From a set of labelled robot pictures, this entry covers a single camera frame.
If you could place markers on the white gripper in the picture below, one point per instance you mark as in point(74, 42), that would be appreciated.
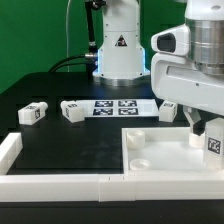
point(188, 69)

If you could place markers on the white sheet with markers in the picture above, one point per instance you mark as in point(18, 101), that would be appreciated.
point(119, 108)

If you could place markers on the white U-shaped fence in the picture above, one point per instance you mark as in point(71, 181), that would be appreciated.
point(127, 186)

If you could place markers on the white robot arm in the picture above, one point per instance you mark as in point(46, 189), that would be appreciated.
point(121, 58)

